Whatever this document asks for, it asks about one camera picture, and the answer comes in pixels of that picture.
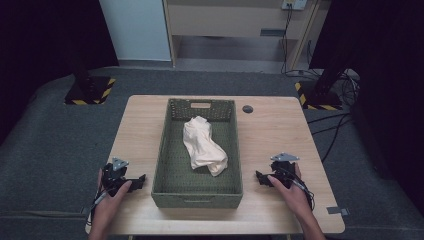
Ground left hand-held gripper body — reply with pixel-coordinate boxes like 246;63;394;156
101;157;133;196

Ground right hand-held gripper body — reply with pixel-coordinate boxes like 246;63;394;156
269;152;300;189

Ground person's left hand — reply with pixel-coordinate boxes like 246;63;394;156
94;168;133;222

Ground person's right hand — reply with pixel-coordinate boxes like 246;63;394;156
267;163;314;223

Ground green woven basket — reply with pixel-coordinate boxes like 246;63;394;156
151;97;244;210

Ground white crumpled cloth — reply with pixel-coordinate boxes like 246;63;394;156
182;115;229;177

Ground grey tape strip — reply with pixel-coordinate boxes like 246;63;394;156
326;206;351;216

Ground black stand base striped edge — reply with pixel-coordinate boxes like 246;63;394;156
294;79;344;111
63;75;117;106

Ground black curtain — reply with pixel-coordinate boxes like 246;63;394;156
309;0;424;216
0;0;120;146

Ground white power strip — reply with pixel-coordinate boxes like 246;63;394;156
281;0;308;11

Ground right hand-held gripper cable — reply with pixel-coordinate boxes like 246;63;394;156
279;165;316;212

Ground hand-held gripper cable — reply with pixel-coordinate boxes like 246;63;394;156
279;165;316;212
85;189;108;226

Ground left hand-held gripper cable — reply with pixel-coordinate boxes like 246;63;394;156
85;189;108;226

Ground black floor cable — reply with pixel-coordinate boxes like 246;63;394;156
306;112;352;125
310;114;353;165

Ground black stand post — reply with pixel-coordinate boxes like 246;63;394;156
70;46;98;95
314;58;349;98

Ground black cable bundle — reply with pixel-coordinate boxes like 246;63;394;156
333;69;362;108

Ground black hanging power cable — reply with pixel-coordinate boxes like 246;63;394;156
280;3;296;76

